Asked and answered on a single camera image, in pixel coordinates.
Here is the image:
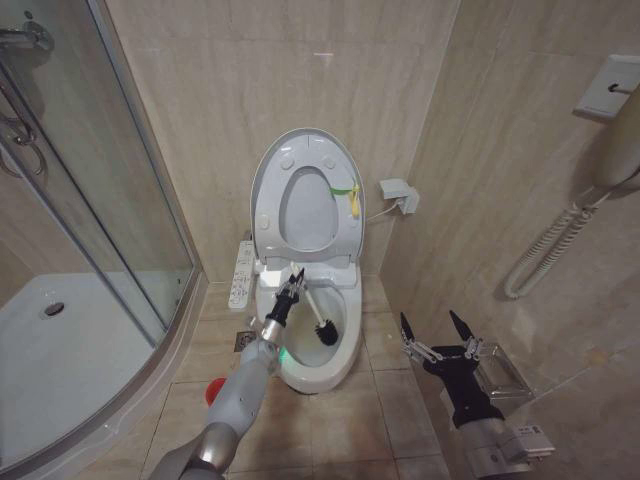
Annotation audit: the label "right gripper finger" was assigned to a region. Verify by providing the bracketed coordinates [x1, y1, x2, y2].
[399, 311, 445, 365]
[448, 309, 485, 360]

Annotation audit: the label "white toilet brush black bristles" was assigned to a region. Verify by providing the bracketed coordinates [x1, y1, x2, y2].
[289, 261, 342, 348]

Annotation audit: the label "chrome toilet paper holder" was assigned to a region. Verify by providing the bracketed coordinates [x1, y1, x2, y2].
[477, 341, 535, 402]

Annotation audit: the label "white toilet control panel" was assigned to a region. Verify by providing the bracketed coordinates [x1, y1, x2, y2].
[227, 239, 255, 310]

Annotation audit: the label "white toilet bowl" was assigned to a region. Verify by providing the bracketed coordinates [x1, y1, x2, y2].
[251, 257, 363, 397]

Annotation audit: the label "white toilet lid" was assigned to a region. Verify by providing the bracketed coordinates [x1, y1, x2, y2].
[248, 127, 368, 262]

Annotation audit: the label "red brush holder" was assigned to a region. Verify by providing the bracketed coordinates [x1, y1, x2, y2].
[205, 376, 230, 409]

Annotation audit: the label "white shower tray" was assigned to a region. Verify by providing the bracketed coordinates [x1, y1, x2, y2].
[0, 271, 196, 471]

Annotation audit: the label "chrome shower faucet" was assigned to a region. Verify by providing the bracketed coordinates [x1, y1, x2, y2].
[0, 10, 55, 52]

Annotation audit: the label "green and yellow strap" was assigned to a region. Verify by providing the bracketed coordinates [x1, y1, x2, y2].
[327, 182, 363, 219]

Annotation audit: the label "white power cable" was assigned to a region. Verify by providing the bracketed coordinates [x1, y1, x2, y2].
[363, 198, 402, 222]

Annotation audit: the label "white coiled cord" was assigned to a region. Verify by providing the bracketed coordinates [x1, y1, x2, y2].
[502, 183, 609, 301]

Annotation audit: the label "white toilet seat ring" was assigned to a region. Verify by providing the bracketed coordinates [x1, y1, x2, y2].
[254, 133, 365, 259]

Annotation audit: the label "grey wall socket box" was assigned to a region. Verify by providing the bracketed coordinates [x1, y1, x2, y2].
[377, 177, 422, 217]

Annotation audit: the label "glass shower enclosure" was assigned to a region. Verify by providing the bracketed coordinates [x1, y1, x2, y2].
[0, 0, 206, 480]

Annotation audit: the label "white wall hair dryer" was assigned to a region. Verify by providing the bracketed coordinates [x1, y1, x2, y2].
[593, 82, 640, 197]

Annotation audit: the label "grey wall mount plate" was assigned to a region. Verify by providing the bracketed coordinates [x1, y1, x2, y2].
[572, 53, 640, 122]

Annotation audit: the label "chrome shower hose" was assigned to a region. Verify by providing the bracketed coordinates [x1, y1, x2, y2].
[0, 82, 47, 177]

